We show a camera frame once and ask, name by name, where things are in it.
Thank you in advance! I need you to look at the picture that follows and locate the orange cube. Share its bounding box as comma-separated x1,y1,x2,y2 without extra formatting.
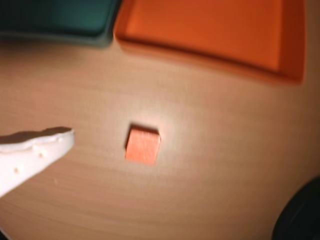
124,124,161,166

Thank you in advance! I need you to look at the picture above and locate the orange plastic box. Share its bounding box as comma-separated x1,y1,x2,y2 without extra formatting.
113,0,308,85

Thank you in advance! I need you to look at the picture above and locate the dark round object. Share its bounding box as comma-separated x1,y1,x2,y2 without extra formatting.
271,174,320,240

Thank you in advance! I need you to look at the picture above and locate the white fixed gripper jaw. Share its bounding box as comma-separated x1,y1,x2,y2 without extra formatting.
0,126,76,198

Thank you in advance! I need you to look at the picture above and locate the teal plastic box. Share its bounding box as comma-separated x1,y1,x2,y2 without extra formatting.
0,0,119,49

